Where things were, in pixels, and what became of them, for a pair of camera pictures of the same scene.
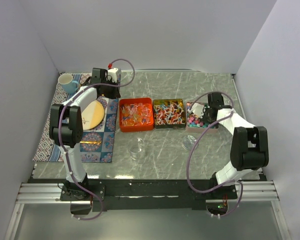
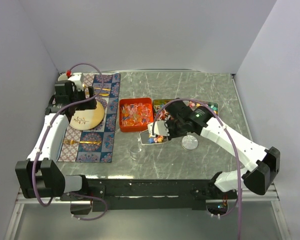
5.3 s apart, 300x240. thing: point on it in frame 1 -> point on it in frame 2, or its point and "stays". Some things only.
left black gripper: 115,94 -> 81,93
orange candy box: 136,114 stays
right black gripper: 206,110 -> 171,135
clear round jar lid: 188,142 stays
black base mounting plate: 145,194 stays
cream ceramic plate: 92,115 stays
